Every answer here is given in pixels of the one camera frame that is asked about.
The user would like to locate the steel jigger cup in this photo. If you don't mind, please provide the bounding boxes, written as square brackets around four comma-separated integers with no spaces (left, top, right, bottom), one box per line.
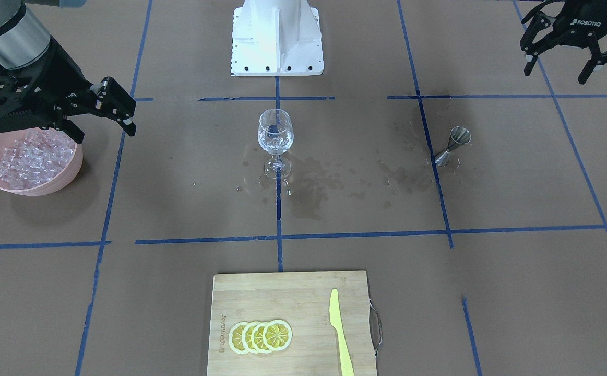
[434,126,472,167]

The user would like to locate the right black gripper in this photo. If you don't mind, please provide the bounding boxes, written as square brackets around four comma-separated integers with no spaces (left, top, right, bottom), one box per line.
[0,40,137,144]

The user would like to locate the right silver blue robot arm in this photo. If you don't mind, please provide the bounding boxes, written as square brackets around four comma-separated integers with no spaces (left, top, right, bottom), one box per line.
[0,1,137,144]

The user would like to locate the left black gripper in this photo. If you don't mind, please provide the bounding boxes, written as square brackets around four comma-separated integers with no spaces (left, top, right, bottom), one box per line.
[520,1,607,84]

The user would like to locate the pink bowl of ice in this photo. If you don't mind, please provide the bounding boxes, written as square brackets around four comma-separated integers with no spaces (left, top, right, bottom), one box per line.
[0,128,84,196]

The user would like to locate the yellow lemon slices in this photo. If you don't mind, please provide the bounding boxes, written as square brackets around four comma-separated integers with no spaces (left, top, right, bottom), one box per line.
[228,319,293,355]

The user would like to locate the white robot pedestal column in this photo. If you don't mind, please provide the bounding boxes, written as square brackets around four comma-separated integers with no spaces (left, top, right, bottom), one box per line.
[230,1,325,77]

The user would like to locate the yellow plastic knife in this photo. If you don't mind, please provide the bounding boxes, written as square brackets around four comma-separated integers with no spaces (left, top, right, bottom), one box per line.
[328,288,355,375]

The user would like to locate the clear wine glass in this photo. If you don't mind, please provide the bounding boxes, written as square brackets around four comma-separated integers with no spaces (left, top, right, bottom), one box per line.
[257,109,294,180]

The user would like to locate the bamboo cutting board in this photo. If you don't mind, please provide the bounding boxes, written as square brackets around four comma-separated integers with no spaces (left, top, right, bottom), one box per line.
[206,271,378,375]

